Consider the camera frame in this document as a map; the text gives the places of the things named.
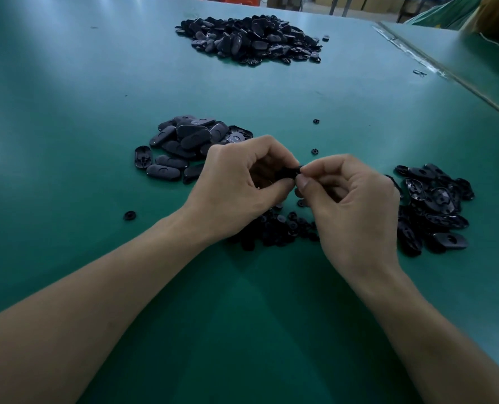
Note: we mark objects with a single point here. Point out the person's right hand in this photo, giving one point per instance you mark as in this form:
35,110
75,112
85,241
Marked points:
359,223

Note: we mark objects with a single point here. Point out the person's left hand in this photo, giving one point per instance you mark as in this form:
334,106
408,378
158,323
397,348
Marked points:
228,193

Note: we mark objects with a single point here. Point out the pile of small black buttons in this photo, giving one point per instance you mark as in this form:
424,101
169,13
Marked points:
270,231

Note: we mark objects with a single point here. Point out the pile of black oval shells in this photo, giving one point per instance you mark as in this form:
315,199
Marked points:
434,210

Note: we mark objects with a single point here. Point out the person's left forearm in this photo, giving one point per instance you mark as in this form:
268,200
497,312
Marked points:
73,320

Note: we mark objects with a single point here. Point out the person's right forearm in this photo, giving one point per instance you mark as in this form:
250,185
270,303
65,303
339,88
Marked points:
443,345

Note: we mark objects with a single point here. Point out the red plastic stool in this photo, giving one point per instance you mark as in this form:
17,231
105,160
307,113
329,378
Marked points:
243,0

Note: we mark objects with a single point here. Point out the small open cardboard box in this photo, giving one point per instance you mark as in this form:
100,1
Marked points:
285,1

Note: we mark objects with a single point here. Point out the green striped bag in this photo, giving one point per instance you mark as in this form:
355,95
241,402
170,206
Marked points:
447,11

